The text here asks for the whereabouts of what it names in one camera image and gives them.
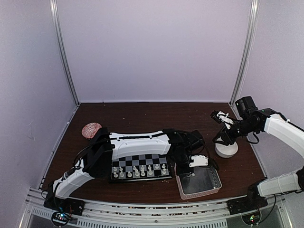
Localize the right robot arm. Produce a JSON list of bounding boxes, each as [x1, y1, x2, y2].
[[211, 96, 304, 210]]

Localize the red patterned bowl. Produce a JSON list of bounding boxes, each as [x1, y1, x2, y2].
[[81, 122, 102, 139]]

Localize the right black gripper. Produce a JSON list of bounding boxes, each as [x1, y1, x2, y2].
[[213, 118, 257, 145]]

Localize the aluminium frame post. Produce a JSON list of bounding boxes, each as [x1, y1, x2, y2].
[[50, 0, 80, 106], [229, 0, 259, 106]]

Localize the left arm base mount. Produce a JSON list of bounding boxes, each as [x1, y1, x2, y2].
[[41, 190, 85, 227]]

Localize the front aluminium rail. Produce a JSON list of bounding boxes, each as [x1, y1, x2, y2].
[[21, 187, 293, 228]]

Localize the left aluminium frame post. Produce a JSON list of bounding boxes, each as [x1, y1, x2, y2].
[[50, 0, 80, 106]]

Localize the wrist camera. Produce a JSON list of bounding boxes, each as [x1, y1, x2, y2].
[[189, 155, 209, 168], [210, 110, 234, 129]]

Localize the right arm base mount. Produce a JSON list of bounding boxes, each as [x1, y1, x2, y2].
[[227, 187, 268, 225]]

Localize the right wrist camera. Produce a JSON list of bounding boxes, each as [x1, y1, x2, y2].
[[210, 110, 234, 129]]

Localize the white ceramic bowl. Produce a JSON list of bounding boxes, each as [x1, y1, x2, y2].
[[215, 142, 238, 158]]

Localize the black white chessboard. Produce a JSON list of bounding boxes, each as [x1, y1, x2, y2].
[[109, 154, 172, 183]]

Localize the right aluminium frame post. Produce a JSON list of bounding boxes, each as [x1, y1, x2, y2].
[[229, 0, 259, 106]]

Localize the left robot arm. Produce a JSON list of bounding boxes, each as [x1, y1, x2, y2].
[[46, 128, 209, 211]]

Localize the pink plastic basket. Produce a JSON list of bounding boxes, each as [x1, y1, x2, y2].
[[176, 166, 222, 200]]

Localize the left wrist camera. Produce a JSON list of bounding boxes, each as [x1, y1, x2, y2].
[[189, 155, 209, 168]]

